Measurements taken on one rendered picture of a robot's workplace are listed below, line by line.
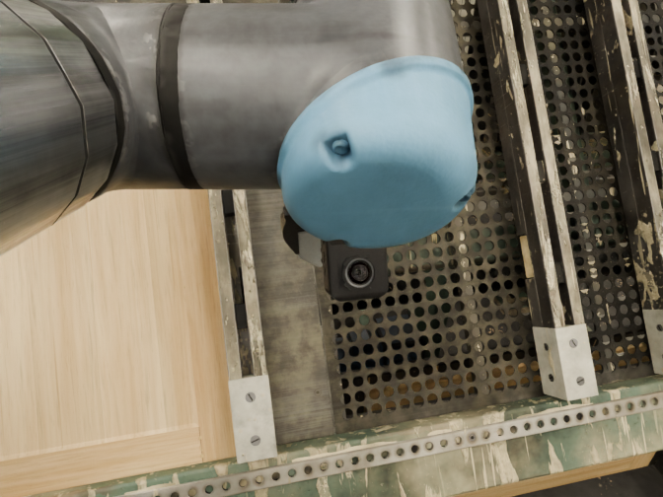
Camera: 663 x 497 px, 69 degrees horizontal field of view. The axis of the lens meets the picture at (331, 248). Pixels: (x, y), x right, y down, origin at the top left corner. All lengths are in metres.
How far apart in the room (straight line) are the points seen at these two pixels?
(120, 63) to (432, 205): 0.12
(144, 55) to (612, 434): 0.98
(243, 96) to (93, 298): 0.71
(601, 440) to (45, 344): 0.95
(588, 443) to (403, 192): 0.88
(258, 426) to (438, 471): 0.31
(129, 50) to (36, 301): 0.73
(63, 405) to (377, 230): 0.75
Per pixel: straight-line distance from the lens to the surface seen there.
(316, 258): 0.48
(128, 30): 0.20
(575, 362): 0.96
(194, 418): 0.86
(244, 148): 0.19
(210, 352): 0.84
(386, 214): 0.18
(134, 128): 0.19
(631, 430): 1.07
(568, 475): 1.68
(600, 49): 1.19
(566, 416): 0.99
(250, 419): 0.80
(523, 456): 0.96
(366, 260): 0.35
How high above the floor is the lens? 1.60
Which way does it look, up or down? 33 degrees down
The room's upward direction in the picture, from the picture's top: straight up
